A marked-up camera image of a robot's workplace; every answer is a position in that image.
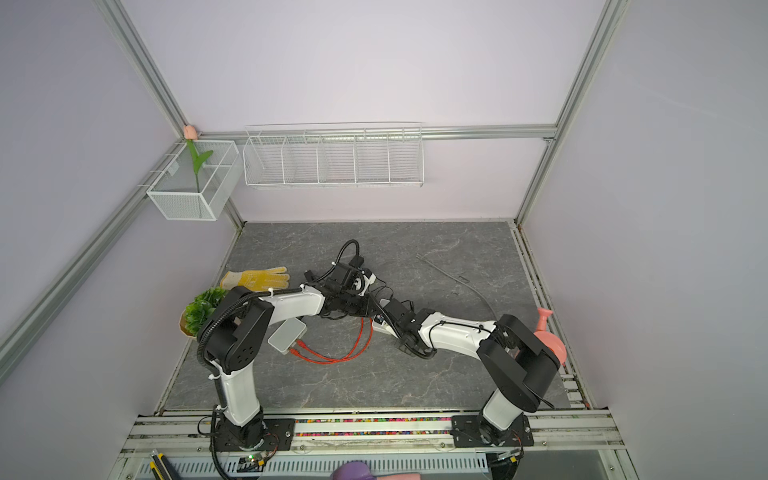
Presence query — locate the yellow work glove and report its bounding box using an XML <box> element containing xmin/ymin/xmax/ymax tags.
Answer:
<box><xmin>219</xmin><ymin>266</ymin><xmax>290</xmax><ymax>292</ymax></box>

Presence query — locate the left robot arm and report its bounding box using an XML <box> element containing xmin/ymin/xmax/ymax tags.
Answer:
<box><xmin>196</xmin><ymin>239</ymin><xmax>375</xmax><ymax>450</ymax></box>

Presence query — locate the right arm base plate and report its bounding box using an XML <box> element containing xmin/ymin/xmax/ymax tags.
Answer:
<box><xmin>450</xmin><ymin>413</ymin><xmax>534</xmax><ymax>448</ymax></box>

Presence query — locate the purple object at bottom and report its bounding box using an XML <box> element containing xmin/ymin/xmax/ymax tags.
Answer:
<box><xmin>331</xmin><ymin>461</ymin><xmax>377</xmax><ymax>480</ymax></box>

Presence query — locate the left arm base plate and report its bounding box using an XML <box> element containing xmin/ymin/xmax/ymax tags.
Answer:
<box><xmin>212</xmin><ymin>418</ymin><xmax>296</xmax><ymax>453</ymax></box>

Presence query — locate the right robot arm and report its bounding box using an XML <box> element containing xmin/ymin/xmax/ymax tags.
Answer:
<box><xmin>373</xmin><ymin>300</ymin><xmax>567</xmax><ymax>449</ymax></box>

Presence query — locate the white wire wall basket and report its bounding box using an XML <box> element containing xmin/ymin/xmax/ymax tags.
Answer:
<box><xmin>242</xmin><ymin>122</ymin><xmax>425</xmax><ymax>188</ymax></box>

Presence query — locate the white mesh corner basket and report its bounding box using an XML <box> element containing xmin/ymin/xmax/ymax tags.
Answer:
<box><xmin>147</xmin><ymin>140</ymin><xmax>244</xmax><ymax>221</ymax></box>

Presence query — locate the artificial pink tulip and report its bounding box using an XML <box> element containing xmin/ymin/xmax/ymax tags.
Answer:
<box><xmin>183</xmin><ymin>125</ymin><xmax>213</xmax><ymax>193</ymax></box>

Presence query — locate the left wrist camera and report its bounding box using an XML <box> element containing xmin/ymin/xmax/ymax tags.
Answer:
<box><xmin>353</xmin><ymin>269</ymin><xmax>377</xmax><ymax>296</ymax></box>

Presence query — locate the red ethernet cable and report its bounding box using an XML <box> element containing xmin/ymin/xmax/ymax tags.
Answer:
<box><xmin>290</xmin><ymin>316</ymin><xmax>376</xmax><ymax>365</ymax></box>
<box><xmin>290</xmin><ymin>317</ymin><xmax>367</xmax><ymax>363</ymax></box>

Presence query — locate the potted green plant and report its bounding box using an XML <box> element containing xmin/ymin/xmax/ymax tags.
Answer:
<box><xmin>179</xmin><ymin>287</ymin><xmax>229</xmax><ymax>337</ymax></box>

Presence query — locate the pink watering can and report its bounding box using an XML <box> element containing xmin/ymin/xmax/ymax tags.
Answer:
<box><xmin>534</xmin><ymin>308</ymin><xmax>567</xmax><ymax>366</ymax></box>

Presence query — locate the grey ethernet cable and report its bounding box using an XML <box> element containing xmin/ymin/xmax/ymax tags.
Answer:
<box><xmin>416</xmin><ymin>253</ymin><xmax>499</xmax><ymax>322</ymax></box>

